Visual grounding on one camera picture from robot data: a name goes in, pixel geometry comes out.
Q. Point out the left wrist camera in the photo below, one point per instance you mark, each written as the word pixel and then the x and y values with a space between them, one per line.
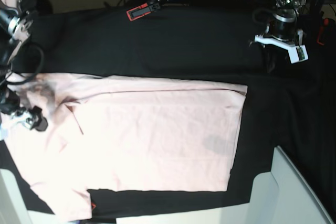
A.
pixel 297 54

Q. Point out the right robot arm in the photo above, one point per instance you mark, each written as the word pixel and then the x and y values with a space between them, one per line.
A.
pixel 16 21

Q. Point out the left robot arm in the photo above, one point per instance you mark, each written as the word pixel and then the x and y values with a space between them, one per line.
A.
pixel 187 39

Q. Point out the red clamp at right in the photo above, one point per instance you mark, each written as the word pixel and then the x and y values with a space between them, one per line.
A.
pixel 321 37

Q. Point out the light pink T-shirt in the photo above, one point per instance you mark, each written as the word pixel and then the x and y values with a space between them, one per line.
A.
pixel 124 133

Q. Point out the black table cloth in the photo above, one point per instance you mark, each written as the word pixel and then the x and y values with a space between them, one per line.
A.
pixel 292 106

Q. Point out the red black clamp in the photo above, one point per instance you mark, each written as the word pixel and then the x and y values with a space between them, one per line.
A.
pixel 142 10

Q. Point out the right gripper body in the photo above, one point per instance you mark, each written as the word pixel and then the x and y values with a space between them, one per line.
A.
pixel 29 118

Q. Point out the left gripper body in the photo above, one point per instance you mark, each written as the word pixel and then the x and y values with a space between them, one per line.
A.
pixel 281 30

